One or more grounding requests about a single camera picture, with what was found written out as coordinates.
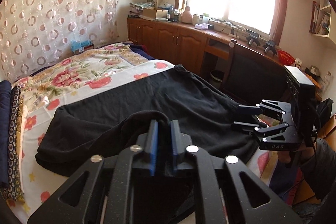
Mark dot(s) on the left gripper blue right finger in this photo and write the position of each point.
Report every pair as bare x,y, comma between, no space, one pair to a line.
225,190

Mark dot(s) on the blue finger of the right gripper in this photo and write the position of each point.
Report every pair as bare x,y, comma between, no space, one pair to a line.
249,110
248,127

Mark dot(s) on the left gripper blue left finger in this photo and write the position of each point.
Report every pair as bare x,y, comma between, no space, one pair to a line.
99,191

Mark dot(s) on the black printed t-shirt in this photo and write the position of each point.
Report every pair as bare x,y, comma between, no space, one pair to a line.
111,121

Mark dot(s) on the person's right hand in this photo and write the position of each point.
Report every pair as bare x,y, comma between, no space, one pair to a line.
288,156

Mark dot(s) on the dark wooden chair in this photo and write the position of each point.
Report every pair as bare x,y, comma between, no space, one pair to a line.
251,77

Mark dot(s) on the white flower print bedsheet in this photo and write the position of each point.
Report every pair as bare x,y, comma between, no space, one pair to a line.
39,183

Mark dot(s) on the black box device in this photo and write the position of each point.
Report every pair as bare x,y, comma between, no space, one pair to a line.
300,85

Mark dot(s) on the patterned medallion folded quilt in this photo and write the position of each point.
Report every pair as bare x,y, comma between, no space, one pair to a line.
13,191

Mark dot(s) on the red plastic basket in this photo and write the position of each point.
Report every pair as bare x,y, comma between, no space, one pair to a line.
285,58

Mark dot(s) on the wooden cabinet counter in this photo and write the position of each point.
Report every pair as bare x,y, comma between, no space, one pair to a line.
198,51

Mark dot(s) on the lavender cloth on counter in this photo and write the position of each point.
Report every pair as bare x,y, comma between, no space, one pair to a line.
202,26

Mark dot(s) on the pink bottle on counter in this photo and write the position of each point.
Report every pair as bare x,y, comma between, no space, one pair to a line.
186,16

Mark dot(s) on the large rose floral blanket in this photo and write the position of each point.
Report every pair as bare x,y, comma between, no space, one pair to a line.
90,67

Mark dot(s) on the navy blue folded blanket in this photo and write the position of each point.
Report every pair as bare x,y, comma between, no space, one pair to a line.
5,105

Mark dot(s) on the cardboard box on counter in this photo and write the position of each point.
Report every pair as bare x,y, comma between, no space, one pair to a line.
154,13

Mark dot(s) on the blue tissue pack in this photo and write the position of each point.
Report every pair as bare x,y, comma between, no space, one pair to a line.
79,47

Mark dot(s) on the pink circle sheer curtain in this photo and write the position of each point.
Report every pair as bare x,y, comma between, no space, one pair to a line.
38,33

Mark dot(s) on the wall bookshelf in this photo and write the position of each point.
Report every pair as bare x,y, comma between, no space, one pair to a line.
323,22

